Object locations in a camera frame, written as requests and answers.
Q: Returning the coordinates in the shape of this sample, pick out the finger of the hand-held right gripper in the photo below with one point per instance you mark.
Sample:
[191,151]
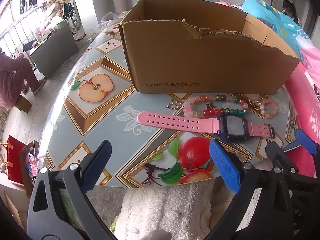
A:
[305,141]
[280,157]

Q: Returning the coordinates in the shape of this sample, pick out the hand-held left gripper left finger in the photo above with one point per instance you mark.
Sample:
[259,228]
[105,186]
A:
[97,165]

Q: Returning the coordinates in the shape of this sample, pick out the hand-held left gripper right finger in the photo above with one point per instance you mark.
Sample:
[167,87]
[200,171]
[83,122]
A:
[225,165]

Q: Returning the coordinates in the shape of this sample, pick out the silver butterfly charm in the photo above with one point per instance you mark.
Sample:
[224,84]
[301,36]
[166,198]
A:
[170,106]

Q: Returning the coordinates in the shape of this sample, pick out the brown cardboard box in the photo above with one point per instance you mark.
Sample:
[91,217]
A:
[187,62]

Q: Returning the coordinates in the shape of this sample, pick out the fruit print tablecloth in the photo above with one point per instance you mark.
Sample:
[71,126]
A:
[112,120]

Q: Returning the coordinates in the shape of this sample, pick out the pink floral blanket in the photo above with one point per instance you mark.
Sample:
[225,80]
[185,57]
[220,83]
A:
[307,85]

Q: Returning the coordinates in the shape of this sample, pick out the brown paper bag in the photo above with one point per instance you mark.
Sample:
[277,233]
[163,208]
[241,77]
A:
[25,170]

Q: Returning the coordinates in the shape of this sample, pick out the white fluffy cloth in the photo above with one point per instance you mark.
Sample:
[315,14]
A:
[162,210]

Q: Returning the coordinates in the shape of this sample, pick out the red gift bag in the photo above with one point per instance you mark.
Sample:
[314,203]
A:
[16,160]

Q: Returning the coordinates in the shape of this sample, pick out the wooden stool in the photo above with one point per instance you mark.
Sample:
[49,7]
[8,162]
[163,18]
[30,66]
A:
[23,105]

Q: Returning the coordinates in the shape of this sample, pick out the brown cardboard sheet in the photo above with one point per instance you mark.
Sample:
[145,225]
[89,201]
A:
[12,210]

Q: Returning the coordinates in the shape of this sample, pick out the grey cabinet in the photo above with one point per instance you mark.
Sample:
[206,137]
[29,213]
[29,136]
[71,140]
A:
[55,52]

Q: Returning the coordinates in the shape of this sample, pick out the blue cartoon print blanket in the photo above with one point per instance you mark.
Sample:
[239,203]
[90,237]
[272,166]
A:
[270,12]

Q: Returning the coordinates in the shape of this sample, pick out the green basin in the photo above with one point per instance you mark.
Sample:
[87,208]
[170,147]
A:
[61,24]

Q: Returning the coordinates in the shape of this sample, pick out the white plastic bags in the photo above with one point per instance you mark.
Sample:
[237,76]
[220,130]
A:
[105,20]

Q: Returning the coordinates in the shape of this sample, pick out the wheelchair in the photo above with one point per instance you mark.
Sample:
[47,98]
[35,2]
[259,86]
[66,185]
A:
[72,20]

